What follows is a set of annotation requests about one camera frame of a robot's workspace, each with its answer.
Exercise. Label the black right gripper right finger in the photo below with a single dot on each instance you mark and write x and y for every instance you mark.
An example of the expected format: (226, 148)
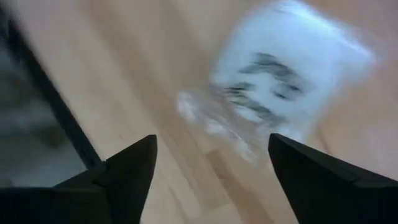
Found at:
(326, 193)

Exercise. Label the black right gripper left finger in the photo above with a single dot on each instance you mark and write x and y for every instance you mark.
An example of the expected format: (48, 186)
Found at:
(124, 186)

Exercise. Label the printed bag of cotton balls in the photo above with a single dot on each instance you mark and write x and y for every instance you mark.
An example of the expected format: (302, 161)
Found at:
(280, 77)

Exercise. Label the black metal table frame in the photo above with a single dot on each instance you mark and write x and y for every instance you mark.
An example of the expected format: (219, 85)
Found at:
(62, 115)

